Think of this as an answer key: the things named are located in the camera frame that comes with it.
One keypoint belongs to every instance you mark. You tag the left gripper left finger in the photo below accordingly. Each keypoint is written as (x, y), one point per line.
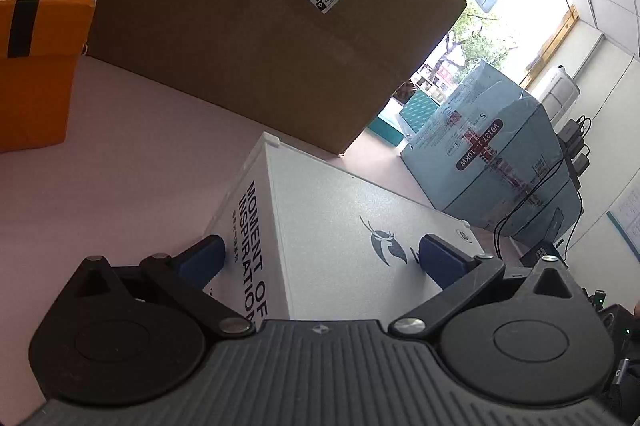
(183, 279)

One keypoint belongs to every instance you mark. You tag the small black box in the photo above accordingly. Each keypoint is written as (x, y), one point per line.
(539, 251)

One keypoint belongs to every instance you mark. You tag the white storage box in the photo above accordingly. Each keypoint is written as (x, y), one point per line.
(306, 240)

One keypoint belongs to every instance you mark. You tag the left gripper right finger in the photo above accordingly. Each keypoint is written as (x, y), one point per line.
(461, 279)

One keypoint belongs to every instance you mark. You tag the orange gift box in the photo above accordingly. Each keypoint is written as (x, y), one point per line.
(41, 43)

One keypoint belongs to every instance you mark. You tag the white air conditioner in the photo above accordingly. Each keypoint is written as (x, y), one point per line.
(556, 92)

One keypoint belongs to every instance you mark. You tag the teal flat box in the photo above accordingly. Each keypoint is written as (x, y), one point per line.
(399, 122)

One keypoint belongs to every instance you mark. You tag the light blue printed carton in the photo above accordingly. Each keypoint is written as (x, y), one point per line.
(490, 156)

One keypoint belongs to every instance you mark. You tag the large brown cardboard box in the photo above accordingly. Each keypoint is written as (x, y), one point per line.
(318, 70)

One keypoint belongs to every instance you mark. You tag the black power adapters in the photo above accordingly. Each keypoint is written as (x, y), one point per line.
(575, 150)

